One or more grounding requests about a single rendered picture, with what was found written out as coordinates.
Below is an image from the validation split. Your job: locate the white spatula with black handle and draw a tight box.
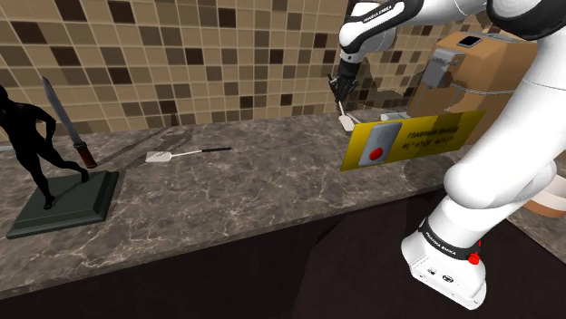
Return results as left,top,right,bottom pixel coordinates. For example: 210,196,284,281
337,100,356,132
144,146,233,164

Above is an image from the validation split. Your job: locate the yellow sign with red button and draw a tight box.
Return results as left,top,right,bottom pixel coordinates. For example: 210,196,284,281
339,110,487,173

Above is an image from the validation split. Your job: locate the small black flat device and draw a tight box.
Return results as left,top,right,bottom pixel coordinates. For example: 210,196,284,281
456,35,483,49

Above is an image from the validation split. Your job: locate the brown cardboard box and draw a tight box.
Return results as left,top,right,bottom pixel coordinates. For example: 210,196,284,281
405,31,539,147

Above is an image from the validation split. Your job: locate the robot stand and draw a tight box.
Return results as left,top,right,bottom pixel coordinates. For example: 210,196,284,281
289,187,566,319

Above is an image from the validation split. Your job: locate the brown and white cup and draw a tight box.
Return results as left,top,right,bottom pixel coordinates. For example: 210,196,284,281
522,175,566,220

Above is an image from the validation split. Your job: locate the black figure on green base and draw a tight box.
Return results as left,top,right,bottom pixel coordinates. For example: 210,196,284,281
0,83,121,240

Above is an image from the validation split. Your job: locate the grey box with cable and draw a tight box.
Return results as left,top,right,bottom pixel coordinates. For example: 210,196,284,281
419,47,517,97

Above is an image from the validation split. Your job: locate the grey knife with red handle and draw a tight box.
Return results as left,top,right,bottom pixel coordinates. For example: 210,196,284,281
41,75,98,169

